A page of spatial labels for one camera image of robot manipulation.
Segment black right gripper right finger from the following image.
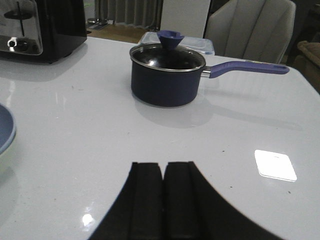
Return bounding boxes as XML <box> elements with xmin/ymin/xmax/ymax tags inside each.
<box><xmin>162</xmin><ymin>161</ymin><xmax>288</xmax><ymax>240</ymax></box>

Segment dark blue saucepan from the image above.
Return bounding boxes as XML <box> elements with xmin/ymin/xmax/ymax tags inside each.
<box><xmin>131</xmin><ymin>61</ymin><xmax>290</xmax><ymax>107</ymax></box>

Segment black and chrome toaster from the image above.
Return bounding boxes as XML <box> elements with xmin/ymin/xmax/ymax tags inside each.
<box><xmin>0</xmin><ymin>0</ymin><xmax>87</xmax><ymax>63</ymax></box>

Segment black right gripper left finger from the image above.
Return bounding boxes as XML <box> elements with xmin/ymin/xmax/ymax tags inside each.
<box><xmin>88</xmin><ymin>162</ymin><xmax>165</xmax><ymax>240</ymax></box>

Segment white cabinet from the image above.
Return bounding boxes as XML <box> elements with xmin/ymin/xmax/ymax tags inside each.
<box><xmin>160</xmin><ymin>0</ymin><xmax>211</xmax><ymax>38</ymax></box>

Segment blue bowl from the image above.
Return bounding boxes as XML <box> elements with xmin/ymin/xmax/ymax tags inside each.
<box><xmin>0</xmin><ymin>104</ymin><xmax>17</xmax><ymax>154</ymax></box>

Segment clear plastic food container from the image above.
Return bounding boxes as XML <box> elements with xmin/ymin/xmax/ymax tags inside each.
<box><xmin>138</xmin><ymin>31</ymin><xmax>215</xmax><ymax>55</ymax></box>

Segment grey chair on right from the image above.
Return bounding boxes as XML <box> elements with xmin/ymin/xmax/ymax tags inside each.
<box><xmin>204</xmin><ymin>0</ymin><xmax>296</xmax><ymax>64</ymax></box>

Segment glass pot lid blue knob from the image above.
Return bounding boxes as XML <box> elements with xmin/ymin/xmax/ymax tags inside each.
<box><xmin>129</xmin><ymin>30</ymin><xmax>206</xmax><ymax>73</ymax></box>

